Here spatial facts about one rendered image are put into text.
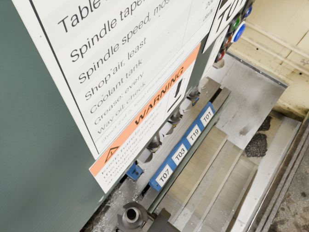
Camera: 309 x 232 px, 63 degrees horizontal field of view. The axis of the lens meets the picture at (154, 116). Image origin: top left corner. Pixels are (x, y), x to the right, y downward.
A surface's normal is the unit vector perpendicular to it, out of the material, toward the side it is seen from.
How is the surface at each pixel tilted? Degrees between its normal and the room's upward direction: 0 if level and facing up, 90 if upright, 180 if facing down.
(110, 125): 90
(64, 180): 90
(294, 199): 0
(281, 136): 17
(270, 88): 24
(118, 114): 90
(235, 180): 8
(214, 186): 8
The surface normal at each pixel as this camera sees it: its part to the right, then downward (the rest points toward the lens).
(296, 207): 0.06, -0.44
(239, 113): -0.18, -0.11
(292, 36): -0.59, 0.71
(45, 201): 0.80, 0.55
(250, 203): -0.18, -0.58
